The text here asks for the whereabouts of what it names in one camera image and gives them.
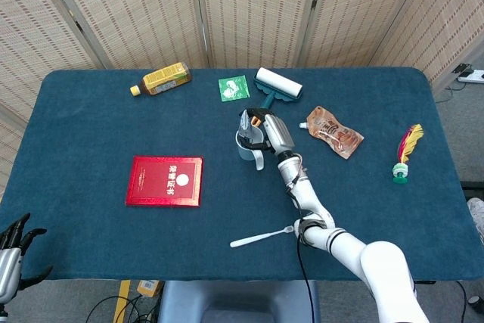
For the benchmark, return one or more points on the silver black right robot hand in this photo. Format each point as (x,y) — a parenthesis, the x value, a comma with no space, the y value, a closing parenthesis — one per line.
(280,134)

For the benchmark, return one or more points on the tea bottle with yellow label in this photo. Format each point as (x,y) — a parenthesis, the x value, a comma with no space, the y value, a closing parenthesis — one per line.
(166,79)

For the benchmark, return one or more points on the white toothbrush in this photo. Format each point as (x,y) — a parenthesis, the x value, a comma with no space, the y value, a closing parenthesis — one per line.
(257,239)

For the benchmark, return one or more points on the woven folding screen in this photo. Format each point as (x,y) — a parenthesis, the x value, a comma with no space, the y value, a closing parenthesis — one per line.
(246,5)

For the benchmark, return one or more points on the red yellow feather shuttlecock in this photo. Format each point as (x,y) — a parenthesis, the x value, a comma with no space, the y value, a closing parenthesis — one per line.
(408,141)

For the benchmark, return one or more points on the brown spout pouch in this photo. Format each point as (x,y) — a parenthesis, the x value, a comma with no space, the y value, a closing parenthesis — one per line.
(332,134)

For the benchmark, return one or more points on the red certificate book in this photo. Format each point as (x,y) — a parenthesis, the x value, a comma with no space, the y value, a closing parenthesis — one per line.
(162,181)

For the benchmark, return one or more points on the white power strip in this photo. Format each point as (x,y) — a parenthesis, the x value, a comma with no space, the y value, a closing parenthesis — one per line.
(474,76)

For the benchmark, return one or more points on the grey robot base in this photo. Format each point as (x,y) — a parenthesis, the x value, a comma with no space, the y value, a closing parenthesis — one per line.
(234,300)

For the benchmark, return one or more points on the black round floor object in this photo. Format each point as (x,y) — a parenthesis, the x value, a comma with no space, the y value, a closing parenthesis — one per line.
(474,299)

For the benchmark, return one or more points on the blue table cloth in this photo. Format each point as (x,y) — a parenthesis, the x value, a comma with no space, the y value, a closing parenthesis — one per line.
(94,149)

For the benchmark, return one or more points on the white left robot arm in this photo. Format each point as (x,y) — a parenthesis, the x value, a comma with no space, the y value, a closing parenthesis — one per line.
(3,315)

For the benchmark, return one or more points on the green sachet packet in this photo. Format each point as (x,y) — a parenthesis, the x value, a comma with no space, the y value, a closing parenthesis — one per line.
(234,88)

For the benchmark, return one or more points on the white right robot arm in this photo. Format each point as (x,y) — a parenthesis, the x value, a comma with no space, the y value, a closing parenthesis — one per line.
(378,262)

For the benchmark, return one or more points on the teal lint roller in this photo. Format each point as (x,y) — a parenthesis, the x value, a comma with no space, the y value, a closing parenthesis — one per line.
(278,84)

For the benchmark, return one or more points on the yellow box with barcode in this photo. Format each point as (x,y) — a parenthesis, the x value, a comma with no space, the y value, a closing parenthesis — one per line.
(149,288)

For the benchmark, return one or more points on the blue white toothpaste tube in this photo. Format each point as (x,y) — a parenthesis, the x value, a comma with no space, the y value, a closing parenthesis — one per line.
(246,126)

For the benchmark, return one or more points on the black table foot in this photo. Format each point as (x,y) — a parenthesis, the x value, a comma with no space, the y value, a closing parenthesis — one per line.
(472,185)

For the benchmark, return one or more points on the white shoe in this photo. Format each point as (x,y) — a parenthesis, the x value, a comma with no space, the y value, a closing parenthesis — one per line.
(477,217)

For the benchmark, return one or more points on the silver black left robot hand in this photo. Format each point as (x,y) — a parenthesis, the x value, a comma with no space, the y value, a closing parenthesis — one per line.
(9,266)

